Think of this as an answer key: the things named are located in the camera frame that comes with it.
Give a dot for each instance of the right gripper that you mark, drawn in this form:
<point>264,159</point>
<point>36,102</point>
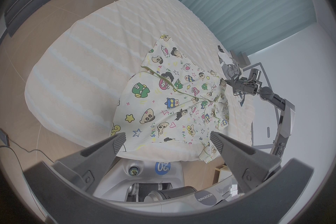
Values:
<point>245,86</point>

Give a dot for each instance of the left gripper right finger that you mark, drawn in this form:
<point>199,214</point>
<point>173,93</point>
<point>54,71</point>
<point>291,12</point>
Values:
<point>244,165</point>

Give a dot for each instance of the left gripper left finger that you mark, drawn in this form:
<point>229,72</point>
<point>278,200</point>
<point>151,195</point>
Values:
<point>91,165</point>

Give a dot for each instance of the white printed pyjama top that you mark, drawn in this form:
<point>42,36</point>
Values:
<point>170,99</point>

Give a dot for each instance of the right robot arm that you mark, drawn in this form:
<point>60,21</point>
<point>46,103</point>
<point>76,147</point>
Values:
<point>287,118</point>

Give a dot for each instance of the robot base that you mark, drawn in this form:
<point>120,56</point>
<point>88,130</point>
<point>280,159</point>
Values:
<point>147,173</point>

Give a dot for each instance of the pile of clothes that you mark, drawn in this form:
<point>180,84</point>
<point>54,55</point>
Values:
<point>229,65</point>

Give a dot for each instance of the dark blue garment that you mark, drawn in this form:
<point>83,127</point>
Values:
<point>241,100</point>

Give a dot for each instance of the grey bedside table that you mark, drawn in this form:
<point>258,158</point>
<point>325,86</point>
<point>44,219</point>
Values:
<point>240,57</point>

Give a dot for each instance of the black power adapter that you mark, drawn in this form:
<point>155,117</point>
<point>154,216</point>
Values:
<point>3,136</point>

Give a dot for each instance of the bed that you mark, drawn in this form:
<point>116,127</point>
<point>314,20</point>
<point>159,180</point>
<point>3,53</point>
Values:
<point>91,60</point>

